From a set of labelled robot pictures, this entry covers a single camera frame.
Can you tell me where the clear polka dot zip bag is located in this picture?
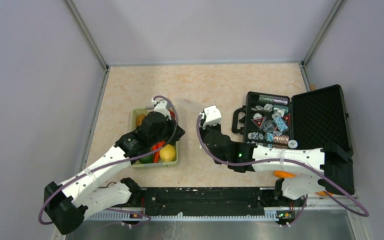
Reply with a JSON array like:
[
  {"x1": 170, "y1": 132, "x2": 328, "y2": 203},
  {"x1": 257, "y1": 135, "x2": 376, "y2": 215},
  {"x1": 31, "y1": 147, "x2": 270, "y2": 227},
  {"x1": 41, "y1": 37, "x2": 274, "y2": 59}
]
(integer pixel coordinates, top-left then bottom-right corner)
[{"x1": 173, "y1": 98, "x2": 210, "y2": 135}]

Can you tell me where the green perforated plastic basket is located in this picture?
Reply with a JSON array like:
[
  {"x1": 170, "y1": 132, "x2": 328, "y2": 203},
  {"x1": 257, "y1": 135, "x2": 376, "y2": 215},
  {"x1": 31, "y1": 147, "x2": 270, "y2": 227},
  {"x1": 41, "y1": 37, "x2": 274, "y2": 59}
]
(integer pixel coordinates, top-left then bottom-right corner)
[{"x1": 131, "y1": 106, "x2": 179, "y2": 168}]

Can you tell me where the yellow lemon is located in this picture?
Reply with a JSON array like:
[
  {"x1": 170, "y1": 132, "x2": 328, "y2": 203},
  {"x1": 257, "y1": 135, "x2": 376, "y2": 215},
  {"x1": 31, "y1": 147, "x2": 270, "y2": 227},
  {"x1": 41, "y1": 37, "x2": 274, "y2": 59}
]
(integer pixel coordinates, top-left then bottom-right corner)
[{"x1": 159, "y1": 144, "x2": 177, "y2": 163}]

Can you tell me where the black case with poker chips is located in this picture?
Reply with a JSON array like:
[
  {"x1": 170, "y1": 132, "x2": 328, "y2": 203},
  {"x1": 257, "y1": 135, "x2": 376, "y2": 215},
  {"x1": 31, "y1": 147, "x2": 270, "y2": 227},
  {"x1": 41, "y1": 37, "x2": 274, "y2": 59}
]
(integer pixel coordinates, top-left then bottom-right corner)
[{"x1": 231, "y1": 84, "x2": 354, "y2": 156}]

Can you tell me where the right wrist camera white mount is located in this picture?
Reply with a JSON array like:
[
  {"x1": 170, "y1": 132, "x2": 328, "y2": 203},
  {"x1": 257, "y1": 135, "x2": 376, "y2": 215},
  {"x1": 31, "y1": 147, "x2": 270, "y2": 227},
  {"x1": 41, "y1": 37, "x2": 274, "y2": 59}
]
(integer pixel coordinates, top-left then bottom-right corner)
[{"x1": 201, "y1": 105, "x2": 222, "y2": 130}]

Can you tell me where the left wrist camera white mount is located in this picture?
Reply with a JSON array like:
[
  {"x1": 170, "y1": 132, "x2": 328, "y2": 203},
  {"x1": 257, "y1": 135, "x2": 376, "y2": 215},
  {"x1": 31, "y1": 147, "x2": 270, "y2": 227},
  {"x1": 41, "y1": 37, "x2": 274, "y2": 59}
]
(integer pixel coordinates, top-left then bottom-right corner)
[{"x1": 151, "y1": 99, "x2": 173, "y2": 121}]

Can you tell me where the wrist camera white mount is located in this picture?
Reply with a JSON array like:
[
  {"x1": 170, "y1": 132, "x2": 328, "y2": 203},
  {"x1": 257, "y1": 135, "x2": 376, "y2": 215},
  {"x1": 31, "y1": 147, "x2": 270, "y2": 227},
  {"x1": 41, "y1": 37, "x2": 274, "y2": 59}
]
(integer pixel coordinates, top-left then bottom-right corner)
[
  {"x1": 151, "y1": 99, "x2": 173, "y2": 121},
  {"x1": 201, "y1": 105, "x2": 222, "y2": 130}
]

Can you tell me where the lower orange carrot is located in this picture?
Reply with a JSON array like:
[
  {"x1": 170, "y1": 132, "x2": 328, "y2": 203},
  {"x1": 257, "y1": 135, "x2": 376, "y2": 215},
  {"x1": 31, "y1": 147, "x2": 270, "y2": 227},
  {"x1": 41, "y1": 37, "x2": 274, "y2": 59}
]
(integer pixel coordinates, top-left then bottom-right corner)
[{"x1": 151, "y1": 141, "x2": 166, "y2": 163}]

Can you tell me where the orange handled tool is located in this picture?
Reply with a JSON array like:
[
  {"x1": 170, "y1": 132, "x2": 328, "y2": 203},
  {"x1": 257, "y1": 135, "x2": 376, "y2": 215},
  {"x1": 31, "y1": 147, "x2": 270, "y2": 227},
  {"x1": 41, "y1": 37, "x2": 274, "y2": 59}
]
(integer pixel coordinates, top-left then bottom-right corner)
[{"x1": 273, "y1": 170, "x2": 334, "y2": 196}]

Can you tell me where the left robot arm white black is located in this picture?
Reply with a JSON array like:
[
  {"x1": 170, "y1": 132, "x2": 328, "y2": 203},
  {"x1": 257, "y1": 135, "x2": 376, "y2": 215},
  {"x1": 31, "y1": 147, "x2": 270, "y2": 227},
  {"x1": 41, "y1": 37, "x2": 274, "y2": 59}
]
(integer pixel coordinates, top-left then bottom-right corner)
[{"x1": 38, "y1": 109, "x2": 185, "y2": 235}]

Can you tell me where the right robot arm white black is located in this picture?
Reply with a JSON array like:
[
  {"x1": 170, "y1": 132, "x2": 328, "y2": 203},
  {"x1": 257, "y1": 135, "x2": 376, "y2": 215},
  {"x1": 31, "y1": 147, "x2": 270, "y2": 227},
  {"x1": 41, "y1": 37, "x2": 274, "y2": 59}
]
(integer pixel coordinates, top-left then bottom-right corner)
[{"x1": 196, "y1": 125, "x2": 356, "y2": 206}]

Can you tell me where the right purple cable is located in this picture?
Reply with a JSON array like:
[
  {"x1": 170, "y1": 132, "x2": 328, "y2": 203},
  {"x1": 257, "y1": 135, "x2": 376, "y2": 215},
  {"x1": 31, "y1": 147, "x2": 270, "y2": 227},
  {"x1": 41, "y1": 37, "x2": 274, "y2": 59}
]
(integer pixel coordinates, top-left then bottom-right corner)
[{"x1": 195, "y1": 112, "x2": 370, "y2": 219}]

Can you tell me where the brown potato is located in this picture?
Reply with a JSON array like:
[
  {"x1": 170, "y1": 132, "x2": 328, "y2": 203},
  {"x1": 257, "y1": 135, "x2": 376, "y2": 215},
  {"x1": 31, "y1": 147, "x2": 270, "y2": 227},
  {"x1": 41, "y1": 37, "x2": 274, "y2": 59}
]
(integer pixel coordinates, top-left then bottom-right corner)
[{"x1": 135, "y1": 114, "x2": 146, "y2": 127}]

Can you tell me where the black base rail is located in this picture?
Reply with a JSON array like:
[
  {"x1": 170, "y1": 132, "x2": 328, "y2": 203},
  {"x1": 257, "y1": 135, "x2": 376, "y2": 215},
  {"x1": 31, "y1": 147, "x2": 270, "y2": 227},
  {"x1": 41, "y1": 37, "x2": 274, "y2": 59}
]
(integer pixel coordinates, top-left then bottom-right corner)
[{"x1": 112, "y1": 185, "x2": 299, "y2": 220}]

